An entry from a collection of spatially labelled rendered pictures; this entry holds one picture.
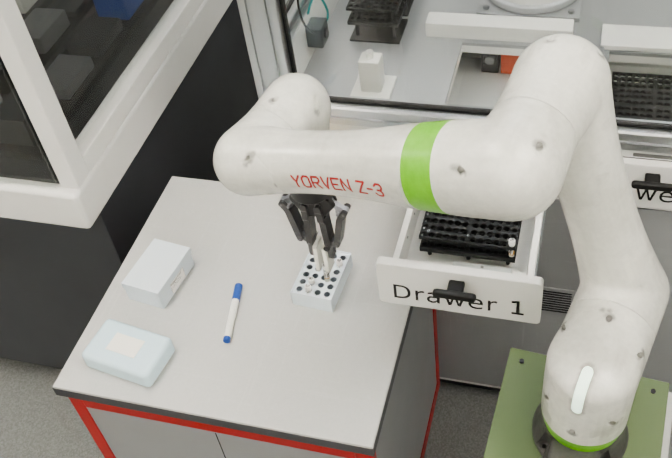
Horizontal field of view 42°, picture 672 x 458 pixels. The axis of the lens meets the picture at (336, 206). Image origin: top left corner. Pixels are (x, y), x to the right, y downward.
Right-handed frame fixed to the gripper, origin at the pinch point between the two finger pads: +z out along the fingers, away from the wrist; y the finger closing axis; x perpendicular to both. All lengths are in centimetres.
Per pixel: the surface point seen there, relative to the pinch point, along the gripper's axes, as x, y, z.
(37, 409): -4, -99, 89
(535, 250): 9.5, 37.2, -0.3
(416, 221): 16.4, 13.0, 4.9
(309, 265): 4.5, -5.9, 9.8
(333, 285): 0.6, 0.6, 9.5
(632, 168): 32, 51, -3
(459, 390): 33, 16, 89
